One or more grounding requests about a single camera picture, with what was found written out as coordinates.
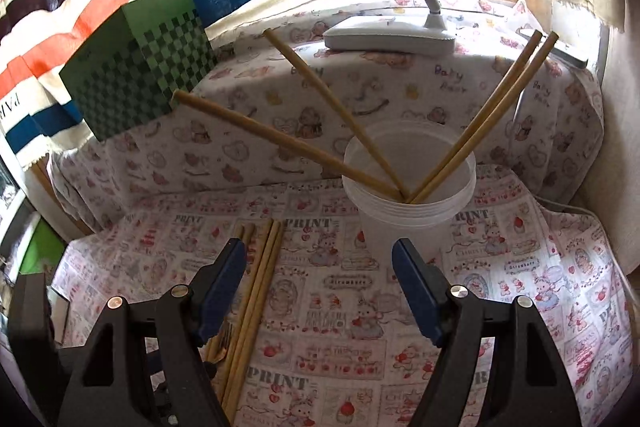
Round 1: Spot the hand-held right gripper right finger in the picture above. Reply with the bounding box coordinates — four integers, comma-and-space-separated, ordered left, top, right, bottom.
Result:
391, 238, 583, 427

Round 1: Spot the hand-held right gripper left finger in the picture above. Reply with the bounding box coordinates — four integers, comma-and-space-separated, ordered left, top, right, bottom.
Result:
60, 237, 248, 427

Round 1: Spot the golden metal fork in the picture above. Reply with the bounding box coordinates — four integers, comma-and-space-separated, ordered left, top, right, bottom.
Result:
212, 323, 237, 365

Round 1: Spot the white plastic cup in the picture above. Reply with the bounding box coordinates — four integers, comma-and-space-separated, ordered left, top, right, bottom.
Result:
341, 121, 477, 268

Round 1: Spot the chopstick pair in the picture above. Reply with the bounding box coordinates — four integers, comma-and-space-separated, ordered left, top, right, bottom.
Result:
415, 32, 560, 204

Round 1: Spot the strawberry print tablecloth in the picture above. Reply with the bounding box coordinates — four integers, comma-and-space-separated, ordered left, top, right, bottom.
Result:
50, 164, 638, 427

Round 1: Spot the cluttered storage shelf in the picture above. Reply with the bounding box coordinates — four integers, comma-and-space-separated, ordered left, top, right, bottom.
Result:
0, 147, 66, 308

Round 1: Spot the wooden cabinet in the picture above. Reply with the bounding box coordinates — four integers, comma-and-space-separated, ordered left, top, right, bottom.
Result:
30, 159, 61, 212

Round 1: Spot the bear print cloth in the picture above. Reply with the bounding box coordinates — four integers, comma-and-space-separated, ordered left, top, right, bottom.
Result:
47, 0, 606, 238

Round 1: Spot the green checkered box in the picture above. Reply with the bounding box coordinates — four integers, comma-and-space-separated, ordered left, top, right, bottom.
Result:
59, 0, 218, 142

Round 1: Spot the white power strip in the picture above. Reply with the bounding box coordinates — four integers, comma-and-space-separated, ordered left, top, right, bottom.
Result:
517, 29, 590, 70

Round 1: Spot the white cable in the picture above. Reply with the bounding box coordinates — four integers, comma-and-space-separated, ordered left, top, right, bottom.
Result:
512, 92, 531, 132

